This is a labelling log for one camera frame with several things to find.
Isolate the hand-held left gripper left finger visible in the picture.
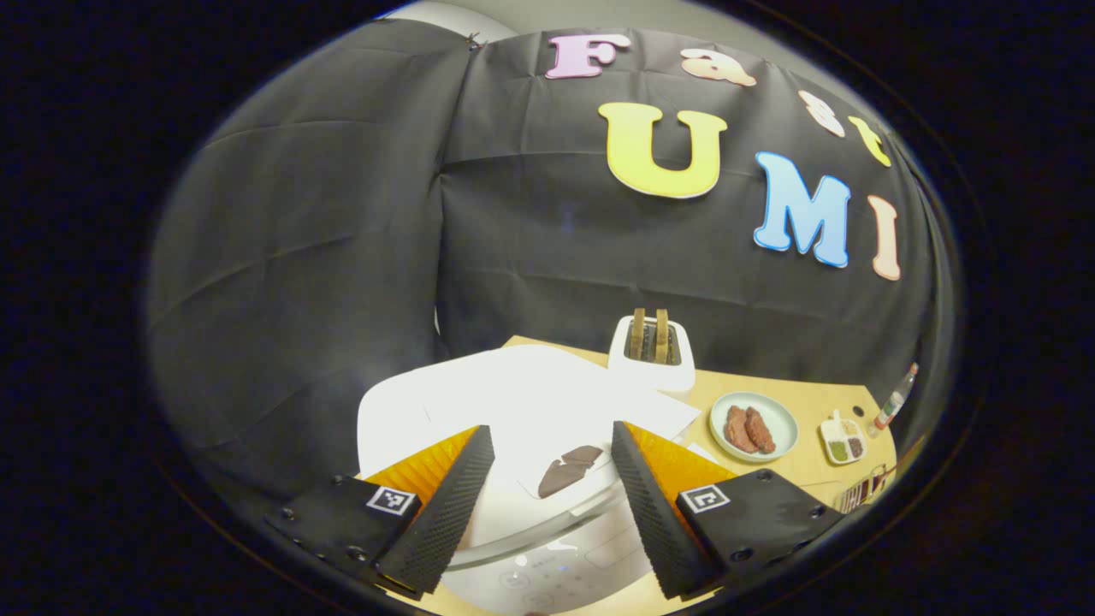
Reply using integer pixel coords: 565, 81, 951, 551
265, 425, 497, 597

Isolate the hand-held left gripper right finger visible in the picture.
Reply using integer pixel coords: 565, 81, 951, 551
610, 421, 848, 600

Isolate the white rice cooker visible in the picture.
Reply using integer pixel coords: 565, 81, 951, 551
357, 345, 702, 613

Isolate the clear chopstick holder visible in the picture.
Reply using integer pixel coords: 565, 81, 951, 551
834, 465, 892, 514

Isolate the brown wooden spoon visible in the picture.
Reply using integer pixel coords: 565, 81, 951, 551
864, 441, 923, 501

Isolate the red meat slice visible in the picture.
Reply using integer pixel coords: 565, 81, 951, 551
744, 406, 777, 454
725, 406, 758, 454

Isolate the white toaster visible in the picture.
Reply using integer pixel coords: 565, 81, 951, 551
607, 315, 696, 393

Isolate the pale green plate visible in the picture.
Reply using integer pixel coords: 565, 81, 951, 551
709, 392, 799, 464

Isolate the white divided grain dish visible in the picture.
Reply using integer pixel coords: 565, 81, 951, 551
819, 411, 867, 465

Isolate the clear bottle with red cap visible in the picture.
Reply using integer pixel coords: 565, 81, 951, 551
871, 363, 920, 431

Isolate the black backdrop cloth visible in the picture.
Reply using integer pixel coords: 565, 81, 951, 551
147, 19, 959, 514

